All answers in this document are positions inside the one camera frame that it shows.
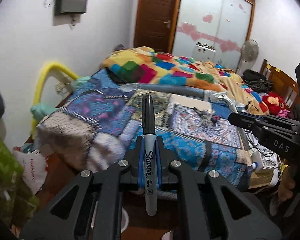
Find wooden headboard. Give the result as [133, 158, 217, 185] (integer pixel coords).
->
[260, 59, 300, 109]

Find small black wall monitor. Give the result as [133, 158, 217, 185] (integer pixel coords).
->
[55, 0, 87, 16]

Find colourful patchwork blanket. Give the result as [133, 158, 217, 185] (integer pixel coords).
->
[101, 47, 269, 115]

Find frosted sliding wardrobe with hearts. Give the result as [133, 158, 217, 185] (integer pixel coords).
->
[172, 0, 253, 70]

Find black sharpie marker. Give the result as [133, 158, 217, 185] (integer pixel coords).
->
[142, 94, 157, 216]

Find white egg tray box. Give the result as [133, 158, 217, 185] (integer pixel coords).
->
[251, 151, 279, 173]

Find blue patterned bed sheet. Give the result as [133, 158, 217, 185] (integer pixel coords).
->
[34, 69, 251, 191]

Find white shopping bag red text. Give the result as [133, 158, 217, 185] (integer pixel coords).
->
[12, 147, 47, 194]

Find black striped bag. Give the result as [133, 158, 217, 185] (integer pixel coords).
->
[242, 69, 273, 94]

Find white standing fan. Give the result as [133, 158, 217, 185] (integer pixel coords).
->
[236, 40, 259, 72]

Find red plush toy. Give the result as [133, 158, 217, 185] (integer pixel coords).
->
[262, 92, 290, 118]

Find white small cabinet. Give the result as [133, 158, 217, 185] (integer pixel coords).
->
[192, 42, 216, 62]

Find brown wooden door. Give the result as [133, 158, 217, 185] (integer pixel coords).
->
[134, 0, 180, 53]

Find yellow foam bed rail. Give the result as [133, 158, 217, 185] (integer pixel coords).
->
[31, 61, 80, 138]

